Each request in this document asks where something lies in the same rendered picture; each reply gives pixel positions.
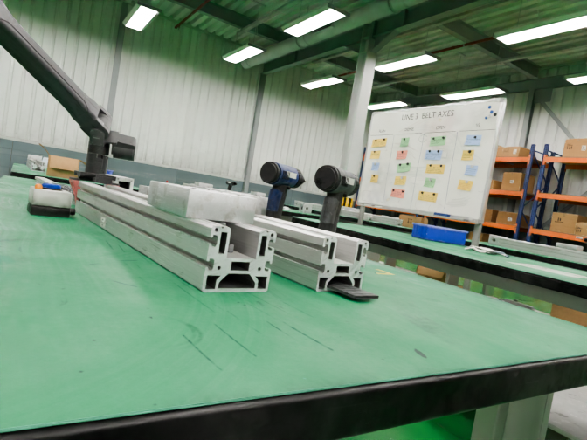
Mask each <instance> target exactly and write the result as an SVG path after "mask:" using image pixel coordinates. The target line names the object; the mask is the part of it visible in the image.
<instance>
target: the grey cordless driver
mask: <svg viewBox="0 0 587 440"><path fill-rule="evenodd" d="M314 182H315V185H316V187H317V188H318V189H320V190H322V191H324V192H327V196H326V197H324V201H323V205H322V209H321V215H320V219H319V221H320V223H319V227H318V229H320V230H326V231H330V232H334V233H336V228H337V224H338V220H339V216H340V212H341V207H342V200H343V198H347V197H348V196H352V195H354V194H355V193H356V192H357V190H359V187H360V185H359V183H360V182H359V179H358V178H357V176H356V175H355V174H353V173H351V172H349V171H347V170H344V169H342V168H337V167H335V166H332V165H324V166H321V167H320V168H318V169H317V171H316V173H315V175H314Z"/></svg>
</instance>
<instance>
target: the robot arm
mask: <svg viewBox="0 0 587 440"><path fill-rule="evenodd" d="M0 45H1V46H2V47H3V48H4V49H5V50H6V51H7V52H8V53H9V54H10V55H11V56H12V57H13V58H14V59H15V60H16V61H17V62H18V63H19V64H20V65H21V66H22V67H23V68H24V69H25V70H26V71H27V72H28V73H29V74H30V75H31V76H32V77H33V78H34V79H35V80H36V81H37V82H38V83H39V84H40V85H41V86H42V87H43V88H44V89H45V90H46V91H47V92H49V93H50V94H51V95H52V96H53V97H54V98H55V99H56V100H57V101H58V102H59V103H60V104H61V105H62V106H63V107H64V108H65V110H66V111H67V112H68V113H69V114H70V115H71V117H72V118H73V119H74V120H75V121H76V122H77V123H78V124H79V128H80V129H81V130H82V131H83V132H84V133H85V134H86V135H87V136H88V137H89V142H88V149H87V156H86V169H85V172H84V171H78V170H74V174H75V175H77V176H78V178H77V177H69V182H70V184H71V187H72V190H73V194H74V200H75V205H76V200H79V198H78V197H77V193H78V189H80V187H79V180H82V181H89V182H97V183H103V184H106V185H113V186H117V187H120V184H119V183H114V182H113V181H116V177H117V176H113V175H107V164H108V156H106V155H109V150H110V144H112V149H111V155H113V158H117V159H122V160H128V161H134V160H135V150H136V138H135V137H132V136H128V135H125V134H120V132H117V131H112V130H110V128H111V125H112V121H113V118H112V116H111V115H110V113H109V112H108V111H107V110H106V109H105V108H104V107H103V106H102V105H98V104H97V103H96V102H95V101H94V100H93V99H92V98H90V97H89V96H87V95H86V94H85V93H84V92H83V91H82V90H81V89H80V88H79V87H78V86H77V85H76V84H75V83H74V82H73V81H72V80H71V78H70V77H69V76H68V75H67V74H66V73H65V72H64V71H63V70H62V69H61V68H60V67H59V66H58V65H57V63H56V62H55V61H54V60H53V59H52V58H51V57H50V56H49V55H48V54H47V53H46V52H45V51H44V50H43V49H42V47H41V46H40V45H39V44H38V43H37V42H36V41H35V40H34V39H33V38H32V37H31V36H30V35H29V34H28V32H27V31H26V30H25V29H24V28H23V27H22V26H21V25H20V24H19V23H18V22H17V20H16V19H15V18H14V17H13V16H12V15H11V14H10V13H9V11H8V9H7V7H6V6H5V5H4V4H3V0H0Z"/></svg>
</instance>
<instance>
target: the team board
mask: <svg viewBox="0 0 587 440"><path fill-rule="evenodd" d="M506 103H507V99H505V98H502V97H500V98H495V99H490V100H476V101H468V102H460V103H452V104H445V105H437V106H429V107H415V108H407V109H400V110H392V111H385V112H374V113H372V116H371V122H370V127H369V136H368V141H367V147H366V152H365V156H364V162H363V171H362V176H361V181H360V187H359V192H358V197H357V202H356V204H357V205H359V206H361V207H360V212H359V217H358V222H357V225H363V216H364V211H365V206H367V207H373V208H379V209H385V210H395V211H401V212H407V213H412V214H418V215H424V216H429V217H440V218H445V219H452V220H457V221H463V222H469V223H475V225H474V230H473V238H472V243H471V245H473V246H477V247H478V246H479V241H480V233H481V228H482V224H483V223H484V218H485V213H486V208H487V200H488V195H489V190H490V186H491V181H492V176H493V172H494V163H495V158H496V154H497V149H498V144H499V139H500V135H501V126H502V122H503V117H504V113H505V107H506Z"/></svg>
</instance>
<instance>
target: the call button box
mask: <svg viewBox="0 0 587 440"><path fill-rule="evenodd" d="M72 197H73V194H72V193H70V192H68V191H66V190H62V189H49V188H46V187H43V188H42V189H35V186H30V191H29V198H28V201H29V202H28V204H27V210H28V211H29V213H30V214H31V215H37V216H48V217H66V218H68V217H70V215H71V216H74V215H75V208H71V204H72Z"/></svg>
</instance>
